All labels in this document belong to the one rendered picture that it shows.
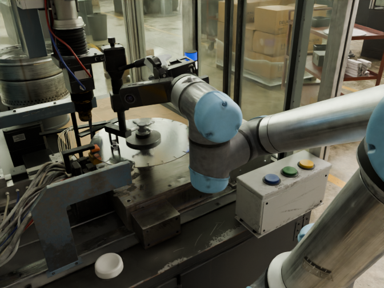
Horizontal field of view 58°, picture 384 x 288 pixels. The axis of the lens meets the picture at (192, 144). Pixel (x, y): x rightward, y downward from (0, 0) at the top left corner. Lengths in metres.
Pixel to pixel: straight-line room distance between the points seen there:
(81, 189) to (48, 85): 0.82
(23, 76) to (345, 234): 1.38
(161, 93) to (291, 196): 0.52
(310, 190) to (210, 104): 0.61
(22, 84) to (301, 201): 1.17
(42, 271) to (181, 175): 0.46
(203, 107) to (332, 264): 0.29
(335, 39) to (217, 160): 0.55
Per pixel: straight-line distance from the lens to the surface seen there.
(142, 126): 1.06
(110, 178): 0.88
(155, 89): 0.69
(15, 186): 1.17
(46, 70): 1.59
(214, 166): 0.61
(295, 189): 1.03
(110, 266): 0.95
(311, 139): 0.60
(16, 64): 1.57
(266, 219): 1.00
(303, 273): 0.54
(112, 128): 1.03
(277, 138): 0.64
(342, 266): 0.50
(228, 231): 1.04
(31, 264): 1.03
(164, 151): 1.01
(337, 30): 1.02
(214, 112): 0.54
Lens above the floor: 1.45
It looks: 28 degrees down
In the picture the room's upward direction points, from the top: 1 degrees counter-clockwise
